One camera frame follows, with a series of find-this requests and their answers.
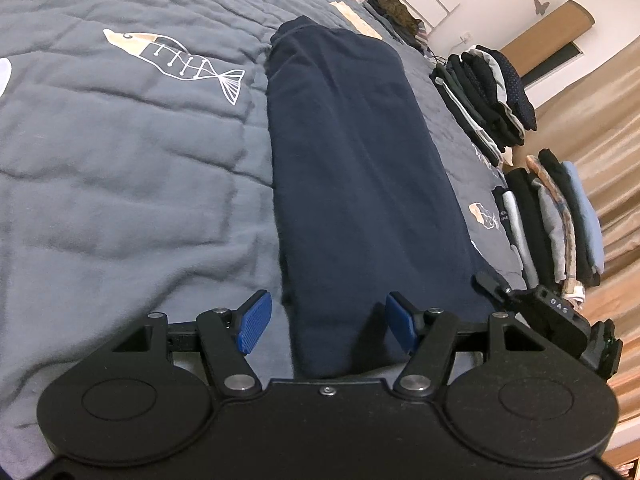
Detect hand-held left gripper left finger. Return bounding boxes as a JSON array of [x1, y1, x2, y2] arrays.
[[112, 290, 273, 400]]

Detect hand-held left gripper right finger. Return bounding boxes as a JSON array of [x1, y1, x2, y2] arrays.
[[385, 291, 557, 398]]

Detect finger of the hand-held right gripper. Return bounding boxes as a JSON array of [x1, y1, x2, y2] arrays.
[[472, 271, 516, 306]]

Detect navy t-shirt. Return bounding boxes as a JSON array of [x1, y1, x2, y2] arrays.
[[265, 16, 501, 381]]

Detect stack of grey blue clothes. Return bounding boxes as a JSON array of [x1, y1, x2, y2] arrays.
[[492, 149, 606, 306]]

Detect stack of dark folded clothes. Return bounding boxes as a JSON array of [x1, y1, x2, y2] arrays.
[[430, 44, 538, 168]]

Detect beige curtain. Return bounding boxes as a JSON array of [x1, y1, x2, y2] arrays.
[[525, 35, 640, 461]]

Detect grey quilted bedspread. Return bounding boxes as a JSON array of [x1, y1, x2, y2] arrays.
[[0, 0, 531, 480]]

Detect black flat panel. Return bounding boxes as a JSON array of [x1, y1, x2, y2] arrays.
[[520, 42, 583, 86]]

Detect tall brown cardboard roll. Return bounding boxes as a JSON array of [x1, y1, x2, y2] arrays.
[[500, 0, 596, 76]]

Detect dark olive garment at headboard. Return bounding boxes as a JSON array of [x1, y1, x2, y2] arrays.
[[372, 0, 426, 43]]

